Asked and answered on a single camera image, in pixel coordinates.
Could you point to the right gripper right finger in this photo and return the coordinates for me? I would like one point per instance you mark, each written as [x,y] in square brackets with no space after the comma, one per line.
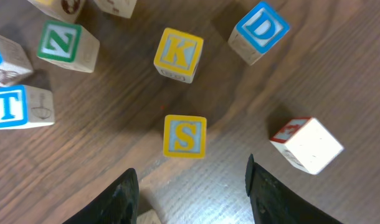
[273,202]

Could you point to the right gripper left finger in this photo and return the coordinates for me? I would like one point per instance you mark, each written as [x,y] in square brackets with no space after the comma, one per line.
[117,204]

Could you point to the yellow block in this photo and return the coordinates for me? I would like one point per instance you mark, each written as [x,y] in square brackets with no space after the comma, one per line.
[63,10]
[184,136]

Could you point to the blue 2 block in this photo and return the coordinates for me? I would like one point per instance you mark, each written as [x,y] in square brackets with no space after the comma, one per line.
[149,217]

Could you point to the white F block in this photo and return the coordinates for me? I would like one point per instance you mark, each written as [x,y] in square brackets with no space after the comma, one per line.
[307,144]

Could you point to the blue T block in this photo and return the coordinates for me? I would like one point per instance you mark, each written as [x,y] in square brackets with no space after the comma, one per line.
[23,106]

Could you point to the yellow block mid right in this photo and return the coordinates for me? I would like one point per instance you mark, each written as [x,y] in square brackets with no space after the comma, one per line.
[178,55]

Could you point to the green Z block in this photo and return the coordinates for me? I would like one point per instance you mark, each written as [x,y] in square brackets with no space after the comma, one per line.
[69,46]

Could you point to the blue D block lower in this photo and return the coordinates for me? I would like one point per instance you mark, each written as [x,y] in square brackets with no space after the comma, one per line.
[257,32]

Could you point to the blue L block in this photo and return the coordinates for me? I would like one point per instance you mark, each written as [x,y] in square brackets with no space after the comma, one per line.
[14,64]

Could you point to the blue S block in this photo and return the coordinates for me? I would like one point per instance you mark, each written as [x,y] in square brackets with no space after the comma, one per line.
[122,8]

